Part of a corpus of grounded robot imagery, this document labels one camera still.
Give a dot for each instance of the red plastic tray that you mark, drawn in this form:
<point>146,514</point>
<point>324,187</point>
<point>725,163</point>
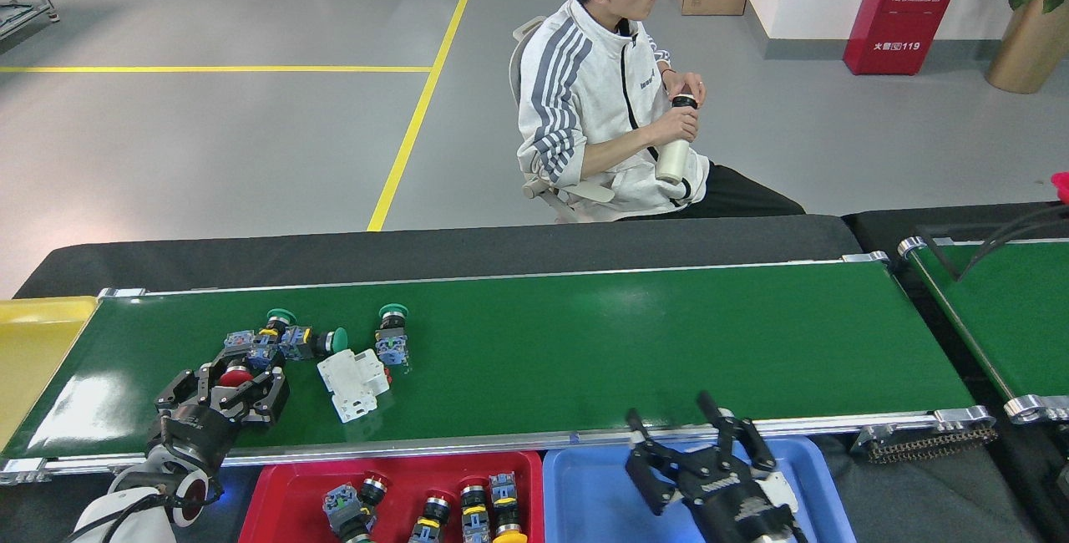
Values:
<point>284,501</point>

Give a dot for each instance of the green mushroom push button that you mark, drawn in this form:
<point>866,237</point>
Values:
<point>338,341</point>
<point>392,348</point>
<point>281,315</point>

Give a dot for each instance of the short green belt conveyor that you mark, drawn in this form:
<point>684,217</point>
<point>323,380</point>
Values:
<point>1002,317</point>

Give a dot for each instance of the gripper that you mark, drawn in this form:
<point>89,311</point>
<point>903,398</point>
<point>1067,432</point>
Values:
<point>735,510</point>
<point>194,441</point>

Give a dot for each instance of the person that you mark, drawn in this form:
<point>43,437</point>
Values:
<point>576,92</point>

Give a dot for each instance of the blue plastic tray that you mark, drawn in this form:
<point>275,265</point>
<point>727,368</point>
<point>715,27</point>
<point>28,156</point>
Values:
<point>585,501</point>

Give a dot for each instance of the yellow plastic tray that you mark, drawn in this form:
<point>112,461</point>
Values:
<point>33,359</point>

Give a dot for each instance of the person's left hand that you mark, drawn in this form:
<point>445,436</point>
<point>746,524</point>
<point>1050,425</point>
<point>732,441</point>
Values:
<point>689,83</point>

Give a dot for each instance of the black guide bracket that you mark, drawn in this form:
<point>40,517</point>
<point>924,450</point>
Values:
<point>935,252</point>

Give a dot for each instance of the person's right forearm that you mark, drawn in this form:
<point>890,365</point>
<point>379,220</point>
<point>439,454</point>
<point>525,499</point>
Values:
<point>622,157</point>

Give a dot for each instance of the potted plant in gold pot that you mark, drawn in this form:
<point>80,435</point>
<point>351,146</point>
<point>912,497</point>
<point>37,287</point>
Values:
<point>1031,46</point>

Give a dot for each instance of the office chair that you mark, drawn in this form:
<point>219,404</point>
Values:
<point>576,190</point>

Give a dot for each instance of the red mushroom push button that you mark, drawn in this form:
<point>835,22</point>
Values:
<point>434,511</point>
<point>342,511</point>
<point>236,377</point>
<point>474,499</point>

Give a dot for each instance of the red fire extinguisher box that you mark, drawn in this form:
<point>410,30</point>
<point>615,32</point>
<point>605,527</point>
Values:
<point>906,12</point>

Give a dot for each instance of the red plastic object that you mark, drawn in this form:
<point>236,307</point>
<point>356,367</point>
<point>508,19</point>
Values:
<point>1062,188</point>

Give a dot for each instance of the person's right hand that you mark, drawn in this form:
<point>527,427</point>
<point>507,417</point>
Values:
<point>678,127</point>

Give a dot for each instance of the white drink bottle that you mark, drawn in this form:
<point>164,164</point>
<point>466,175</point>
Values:
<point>672,163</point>

